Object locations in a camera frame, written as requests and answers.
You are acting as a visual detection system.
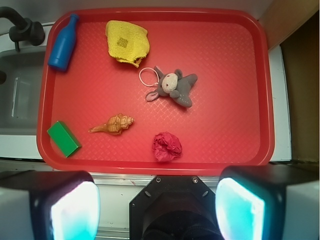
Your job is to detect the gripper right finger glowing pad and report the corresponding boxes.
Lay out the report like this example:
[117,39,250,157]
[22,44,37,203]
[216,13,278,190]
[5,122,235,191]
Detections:
[215,165,320,240]

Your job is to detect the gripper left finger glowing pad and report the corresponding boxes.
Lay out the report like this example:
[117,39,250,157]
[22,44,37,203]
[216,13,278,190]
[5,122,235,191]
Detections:
[0,170,100,240]

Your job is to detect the orange conch shell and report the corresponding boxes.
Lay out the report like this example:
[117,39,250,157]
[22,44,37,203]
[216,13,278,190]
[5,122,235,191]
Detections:
[88,113,135,135]

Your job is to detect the green rectangular block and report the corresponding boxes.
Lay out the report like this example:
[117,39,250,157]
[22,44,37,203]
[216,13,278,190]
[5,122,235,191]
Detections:
[47,120,82,158]

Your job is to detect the crumpled red paper ball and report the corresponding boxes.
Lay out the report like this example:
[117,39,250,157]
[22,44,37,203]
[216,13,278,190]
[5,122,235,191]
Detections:
[152,131,183,163]

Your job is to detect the grey sink basin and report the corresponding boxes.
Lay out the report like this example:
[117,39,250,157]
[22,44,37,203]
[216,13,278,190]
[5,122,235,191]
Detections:
[0,46,46,136]

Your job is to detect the red plastic tray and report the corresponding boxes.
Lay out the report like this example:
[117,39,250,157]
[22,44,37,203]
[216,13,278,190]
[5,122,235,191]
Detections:
[36,8,275,176]

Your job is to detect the grey plush donkey toy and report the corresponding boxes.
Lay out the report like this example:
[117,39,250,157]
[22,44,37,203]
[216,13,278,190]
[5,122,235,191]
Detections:
[138,66,198,108]

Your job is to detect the blue plastic bottle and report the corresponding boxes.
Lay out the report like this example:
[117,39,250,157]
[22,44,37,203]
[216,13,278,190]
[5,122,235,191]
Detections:
[48,13,80,72]

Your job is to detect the black faucet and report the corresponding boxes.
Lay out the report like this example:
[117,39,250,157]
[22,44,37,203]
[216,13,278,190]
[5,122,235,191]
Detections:
[0,6,46,52]

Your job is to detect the yellow knitted cloth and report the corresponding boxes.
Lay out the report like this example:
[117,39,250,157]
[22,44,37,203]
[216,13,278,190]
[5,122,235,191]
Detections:
[105,20,150,68]

